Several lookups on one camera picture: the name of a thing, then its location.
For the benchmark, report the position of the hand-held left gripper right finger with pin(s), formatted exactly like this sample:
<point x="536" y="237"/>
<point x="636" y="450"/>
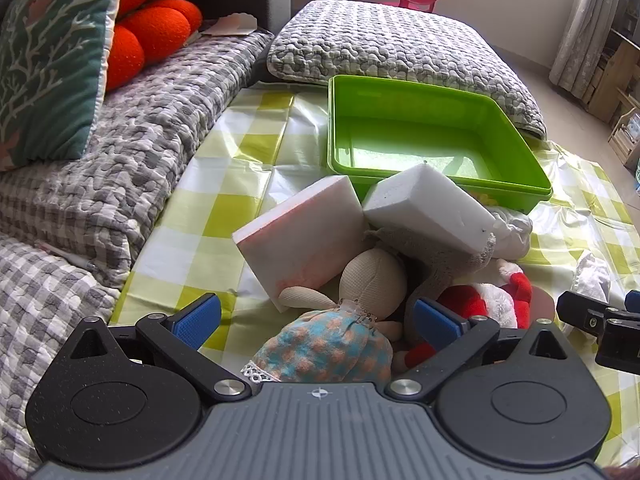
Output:
<point x="437" y="322"/>

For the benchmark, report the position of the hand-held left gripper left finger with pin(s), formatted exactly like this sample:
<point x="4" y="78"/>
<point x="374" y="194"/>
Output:
<point x="197" y="321"/>

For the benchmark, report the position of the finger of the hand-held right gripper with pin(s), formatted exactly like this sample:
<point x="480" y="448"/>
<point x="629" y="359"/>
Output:
<point x="633" y="302"/>
<point x="590" y="317"/>

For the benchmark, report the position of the red and white santa plush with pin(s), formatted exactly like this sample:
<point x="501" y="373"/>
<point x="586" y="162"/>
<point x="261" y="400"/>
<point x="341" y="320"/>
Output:
<point x="480" y="305"/>

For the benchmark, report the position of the rag doll with checked dress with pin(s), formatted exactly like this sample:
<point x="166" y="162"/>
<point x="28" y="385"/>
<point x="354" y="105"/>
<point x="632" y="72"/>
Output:
<point x="372" y="280"/>

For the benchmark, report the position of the green plastic tray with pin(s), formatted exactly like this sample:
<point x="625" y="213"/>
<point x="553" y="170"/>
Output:
<point x="400" y="125"/>

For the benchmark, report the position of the white crumpled cloth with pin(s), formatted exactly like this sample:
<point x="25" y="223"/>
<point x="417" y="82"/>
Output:
<point x="512" y="235"/>
<point x="592" y="275"/>

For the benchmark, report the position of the grey plush toy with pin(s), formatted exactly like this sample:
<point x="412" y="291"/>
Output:
<point x="442" y="266"/>

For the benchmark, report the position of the plain white foam block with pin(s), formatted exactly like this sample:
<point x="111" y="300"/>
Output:
<point x="430" y="205"/>

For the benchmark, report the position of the pink stained white foam block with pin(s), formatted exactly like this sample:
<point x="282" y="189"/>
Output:
<point x="295" y="240"/>

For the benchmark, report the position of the yellow-green plaid plastic mat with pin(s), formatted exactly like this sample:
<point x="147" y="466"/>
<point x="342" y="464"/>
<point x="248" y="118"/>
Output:
<point x="240" y="160"/>

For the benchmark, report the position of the grey checked quilted sofa cover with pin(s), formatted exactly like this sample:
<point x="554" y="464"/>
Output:
<point x="130" y="150"/>

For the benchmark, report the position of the wooden shelf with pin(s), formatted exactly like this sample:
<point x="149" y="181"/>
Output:
<point x="617" y="85"/>

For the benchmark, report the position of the grey quilted floor cushion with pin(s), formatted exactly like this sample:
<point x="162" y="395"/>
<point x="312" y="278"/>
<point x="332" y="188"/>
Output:
<point x="400" y="45"/>

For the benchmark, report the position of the beige patterned curtain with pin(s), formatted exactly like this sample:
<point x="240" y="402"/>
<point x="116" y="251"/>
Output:
<point x="585" y="20"/>

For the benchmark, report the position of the white folded paper box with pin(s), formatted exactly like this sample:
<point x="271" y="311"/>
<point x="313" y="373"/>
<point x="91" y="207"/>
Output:
<point x="232" y="24"/>

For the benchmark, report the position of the green coral print pillow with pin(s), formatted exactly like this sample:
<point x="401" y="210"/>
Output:
<point x="50" y="60"/>

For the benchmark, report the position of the orange knot cushion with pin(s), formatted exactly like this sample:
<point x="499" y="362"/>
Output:
<point x="160" y="20"/>

